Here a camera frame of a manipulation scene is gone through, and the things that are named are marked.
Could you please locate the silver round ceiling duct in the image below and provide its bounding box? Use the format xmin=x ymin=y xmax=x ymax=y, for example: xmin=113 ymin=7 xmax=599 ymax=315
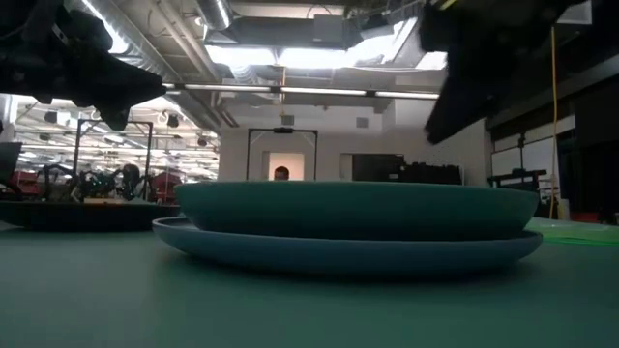
xmin=194 ymin=0 xmax=234 ymax=32

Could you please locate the teal deep plastic plate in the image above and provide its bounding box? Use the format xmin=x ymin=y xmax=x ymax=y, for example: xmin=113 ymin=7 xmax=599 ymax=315
xmin=174 ymin=180 xmax=541 ymax=242

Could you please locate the grey ceiling ventilation unit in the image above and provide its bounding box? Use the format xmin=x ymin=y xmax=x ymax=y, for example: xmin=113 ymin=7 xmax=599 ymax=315
xmin=226 ymin=13 xmax=365 ymax=51

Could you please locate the black rectangular metal frame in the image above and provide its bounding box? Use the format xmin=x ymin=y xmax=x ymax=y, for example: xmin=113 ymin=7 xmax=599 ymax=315
xmin=245 ymin=127 xmax=319 ymax=183

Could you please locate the long ceiling light strip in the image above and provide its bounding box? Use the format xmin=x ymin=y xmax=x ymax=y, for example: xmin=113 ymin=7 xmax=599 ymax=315
xmin=279 ymin=86 xmax=368 ymax=98
xmin=183 ymin=83 xmax=273 ymax=94
xmin=373 ymin=90 xmax=441 ymax=102

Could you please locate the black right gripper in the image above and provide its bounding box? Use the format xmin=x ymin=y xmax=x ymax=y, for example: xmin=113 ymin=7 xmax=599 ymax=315
xmin=418 ymin=0 xmax=589 ymax=145

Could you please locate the row of black boxes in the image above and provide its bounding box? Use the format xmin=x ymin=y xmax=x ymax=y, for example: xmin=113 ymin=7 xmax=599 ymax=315
xmin=399 ymin=161 xmax=464 ymax=187

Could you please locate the dark monitor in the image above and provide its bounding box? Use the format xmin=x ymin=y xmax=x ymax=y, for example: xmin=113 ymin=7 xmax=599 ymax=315
xmin=0 ymin=140 xmax=23 ymax=189

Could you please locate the black stand with crossbar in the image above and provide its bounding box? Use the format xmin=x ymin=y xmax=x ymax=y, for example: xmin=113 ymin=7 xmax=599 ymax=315
xmin=486 ymin=131 xmax=548 ymax=194

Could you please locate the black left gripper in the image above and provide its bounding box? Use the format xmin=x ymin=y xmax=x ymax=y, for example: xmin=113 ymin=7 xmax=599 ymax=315
xmin=0 ymin=0 xmax=168 ymax=131

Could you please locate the bright green plastic plate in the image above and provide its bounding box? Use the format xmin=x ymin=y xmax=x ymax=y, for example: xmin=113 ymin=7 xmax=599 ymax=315
xmin=524 ymin=216 xmax=619 ymax=248

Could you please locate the black metal workstation frame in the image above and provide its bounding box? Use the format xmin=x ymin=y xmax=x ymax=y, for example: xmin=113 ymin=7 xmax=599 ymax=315
xmin=71 ymin=118 xmax=155 ymax=203

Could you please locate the dark wall screen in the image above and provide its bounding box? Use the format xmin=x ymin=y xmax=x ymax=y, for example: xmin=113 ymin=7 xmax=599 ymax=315
xmin=351 ymin=153 xmax=405 ymax=184

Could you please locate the white board panel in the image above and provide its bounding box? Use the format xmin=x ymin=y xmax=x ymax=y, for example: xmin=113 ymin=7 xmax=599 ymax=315
xmin=490 ymin=135 xmax=561 ymax=194

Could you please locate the dark navy plastic plate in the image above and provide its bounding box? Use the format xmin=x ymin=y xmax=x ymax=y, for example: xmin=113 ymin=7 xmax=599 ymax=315
xmin=0 ymin=199 xmax=182 ymax=233

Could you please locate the blue flat plastic plate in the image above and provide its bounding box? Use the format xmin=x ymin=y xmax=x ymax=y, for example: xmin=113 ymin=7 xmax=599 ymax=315
xmin=151 ymin=216 xmax=545 ymax=277

